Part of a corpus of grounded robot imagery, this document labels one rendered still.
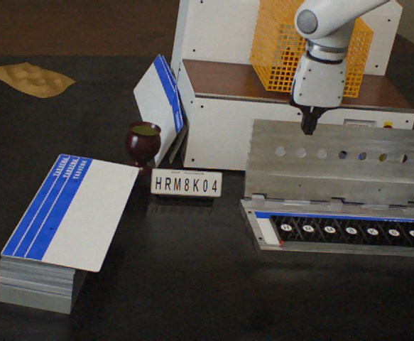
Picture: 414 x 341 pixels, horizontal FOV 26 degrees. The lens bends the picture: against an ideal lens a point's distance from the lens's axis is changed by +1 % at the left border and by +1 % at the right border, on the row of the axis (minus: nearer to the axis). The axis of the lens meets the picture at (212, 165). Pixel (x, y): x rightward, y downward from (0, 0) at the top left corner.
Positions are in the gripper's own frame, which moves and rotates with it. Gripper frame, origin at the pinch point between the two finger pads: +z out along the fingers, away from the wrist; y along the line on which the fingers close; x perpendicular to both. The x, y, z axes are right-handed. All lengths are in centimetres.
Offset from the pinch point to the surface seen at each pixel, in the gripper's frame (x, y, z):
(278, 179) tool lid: 4.1, -2.6, 15.8
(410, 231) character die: -6.7, 26.1, 21.1
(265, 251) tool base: -15.1, -8.6, 22.5
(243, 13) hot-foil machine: 44.4, -6.3, -8.3
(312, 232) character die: -9.1, 3.0, 21.1
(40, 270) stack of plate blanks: -33, -54, 16
